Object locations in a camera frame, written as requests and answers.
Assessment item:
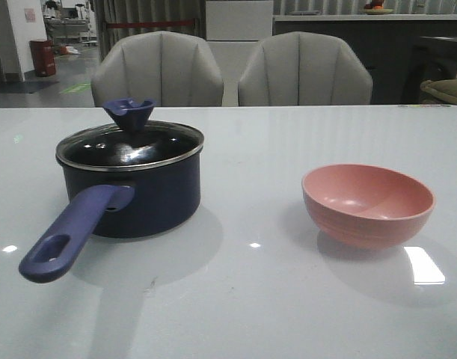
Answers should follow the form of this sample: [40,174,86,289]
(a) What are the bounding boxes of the red bin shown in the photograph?
[29,40,56,77]

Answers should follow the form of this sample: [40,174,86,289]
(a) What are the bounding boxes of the dark blue saucepan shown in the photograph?
[18,120,206,284]

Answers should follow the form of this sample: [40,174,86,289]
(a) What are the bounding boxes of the pink bowl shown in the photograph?
[301,164,435,249]

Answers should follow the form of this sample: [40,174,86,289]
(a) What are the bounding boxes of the grey upholstered chair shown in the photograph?
[237,31,373,106]
[91,31,224,107]

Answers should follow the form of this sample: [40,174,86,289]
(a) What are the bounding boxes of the dark counter with white top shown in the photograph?
[273,14,457,105]

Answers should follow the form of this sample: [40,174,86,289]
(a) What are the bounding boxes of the glass lid with blue knob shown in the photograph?
[56,98,204,172]

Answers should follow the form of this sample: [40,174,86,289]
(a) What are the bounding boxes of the white cabinet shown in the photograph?
[205,1,274,106]

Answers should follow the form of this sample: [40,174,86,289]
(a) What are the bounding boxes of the beige cushion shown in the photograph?
[420,79,457,105]

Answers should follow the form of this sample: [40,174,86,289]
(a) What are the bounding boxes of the fruit plate on counter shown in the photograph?
[363,0,393,15]

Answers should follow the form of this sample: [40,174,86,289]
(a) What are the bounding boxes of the left grey upholstered chair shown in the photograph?
[91,31,224,107]

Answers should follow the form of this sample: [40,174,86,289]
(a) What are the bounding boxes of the right grey upholstered chair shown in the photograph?
[237,31,373,106]

